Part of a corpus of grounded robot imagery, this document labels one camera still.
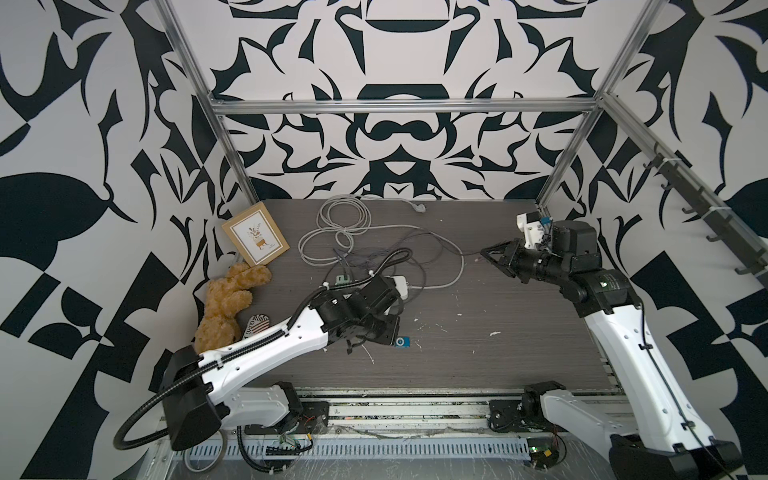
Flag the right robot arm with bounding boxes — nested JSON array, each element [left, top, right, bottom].
[[480, 215, 744, 479]]

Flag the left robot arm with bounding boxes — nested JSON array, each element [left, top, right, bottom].
[[113, 247, 412, 451]]

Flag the striped snack packet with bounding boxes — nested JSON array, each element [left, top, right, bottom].
[[243, 314, 271, 339]]

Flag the brown teddy bear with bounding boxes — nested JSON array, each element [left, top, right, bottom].
[[193, 263, 272, 354]]

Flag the tape roll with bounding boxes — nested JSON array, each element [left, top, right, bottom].
[[182, 430, 229, 474]]

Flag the small circuit board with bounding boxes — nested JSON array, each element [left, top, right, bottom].
[[527, 437, 561, 471]]

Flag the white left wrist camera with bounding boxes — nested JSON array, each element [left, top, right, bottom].
[[390, 275, 409, 301]]

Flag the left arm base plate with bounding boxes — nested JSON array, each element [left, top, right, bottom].
[[244, 401, 330, 436]]

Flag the white power strip cord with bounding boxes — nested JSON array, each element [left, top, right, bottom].
[[298, 194, 466, 290]]

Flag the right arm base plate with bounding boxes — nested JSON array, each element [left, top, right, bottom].
[[488, 397, 564, 433]]

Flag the wooden picture frame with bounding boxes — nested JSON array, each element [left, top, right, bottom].
[[222, 202, 290, 267]]

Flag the black wall hook rack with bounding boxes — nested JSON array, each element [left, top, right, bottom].
[[644, 141, 767, 290]]

